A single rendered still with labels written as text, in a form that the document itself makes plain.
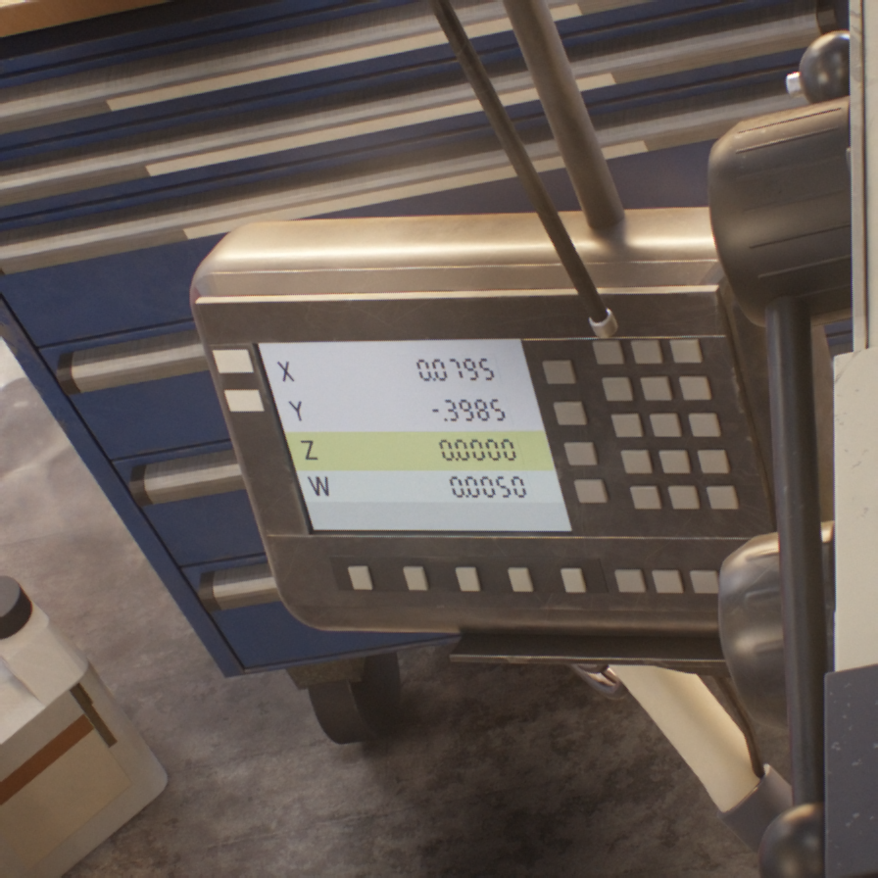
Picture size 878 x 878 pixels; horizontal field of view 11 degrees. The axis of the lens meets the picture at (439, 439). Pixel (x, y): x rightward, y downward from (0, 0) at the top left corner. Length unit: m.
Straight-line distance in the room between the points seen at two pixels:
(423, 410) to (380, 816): 1.55
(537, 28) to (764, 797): 0.53
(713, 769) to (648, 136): 0.81
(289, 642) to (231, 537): 0.14
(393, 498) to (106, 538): 1.85
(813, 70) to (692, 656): 0.71
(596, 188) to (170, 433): 1.33
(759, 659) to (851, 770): 0.29
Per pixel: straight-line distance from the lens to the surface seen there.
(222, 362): 2.31
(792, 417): 1.40
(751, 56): 3.10
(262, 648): 3.71
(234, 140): 3.21
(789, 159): 1.42
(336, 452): 2.32
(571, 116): 2.18
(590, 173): 2.20
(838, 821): 1.16
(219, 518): 3.58
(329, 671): 3.76
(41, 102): 3.22
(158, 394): 3.47
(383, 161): 3.23
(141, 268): 3.36
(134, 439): 3.52
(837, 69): 1.65
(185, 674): 4.00
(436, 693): 3.86
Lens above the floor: 2.77
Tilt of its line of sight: 43 degrees down
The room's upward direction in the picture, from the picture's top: 30 degrees counter-clockwise
